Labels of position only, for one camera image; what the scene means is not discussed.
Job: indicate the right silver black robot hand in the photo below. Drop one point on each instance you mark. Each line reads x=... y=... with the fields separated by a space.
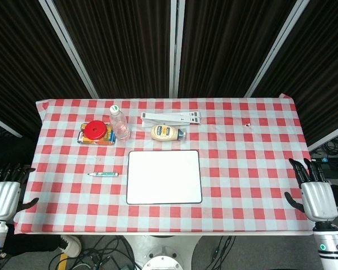
x=318 y=199

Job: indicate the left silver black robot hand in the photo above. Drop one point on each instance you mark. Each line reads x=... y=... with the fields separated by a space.
x=4 y=197

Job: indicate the green marker pen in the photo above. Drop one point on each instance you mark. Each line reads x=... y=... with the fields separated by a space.
x=104 y=174

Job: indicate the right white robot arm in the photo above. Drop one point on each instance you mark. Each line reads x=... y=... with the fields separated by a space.
x=331 y=247

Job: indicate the red white checkered tablecloth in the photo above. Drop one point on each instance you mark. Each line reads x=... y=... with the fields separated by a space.
x=242 y=174

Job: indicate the white board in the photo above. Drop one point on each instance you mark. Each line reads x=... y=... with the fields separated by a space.
x=163 y=177

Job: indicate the black power strip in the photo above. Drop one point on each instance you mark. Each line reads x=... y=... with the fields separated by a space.
x=332 y=164

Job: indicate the red round disc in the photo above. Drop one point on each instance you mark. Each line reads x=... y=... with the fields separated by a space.
x=95 y=130

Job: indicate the colourful snack package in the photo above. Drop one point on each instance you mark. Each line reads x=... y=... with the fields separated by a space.
x=110 y=139

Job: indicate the clear plastic water bottle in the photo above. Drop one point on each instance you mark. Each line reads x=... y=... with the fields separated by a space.
x=119 y=126

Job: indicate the mayonnaise squeeze bottle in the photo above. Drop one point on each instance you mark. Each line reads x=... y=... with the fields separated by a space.
x=163 y=132

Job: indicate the white folding stand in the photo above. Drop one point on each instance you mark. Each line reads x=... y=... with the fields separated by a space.
x=169 y=116

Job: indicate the white partition post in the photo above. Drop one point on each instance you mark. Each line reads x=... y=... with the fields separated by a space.
x=276 y=50
x=70 y=50
x=176 y=47
x=329 y=137
x=4 y=123

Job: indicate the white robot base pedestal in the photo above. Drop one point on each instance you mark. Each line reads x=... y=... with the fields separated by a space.
x=160 y=253

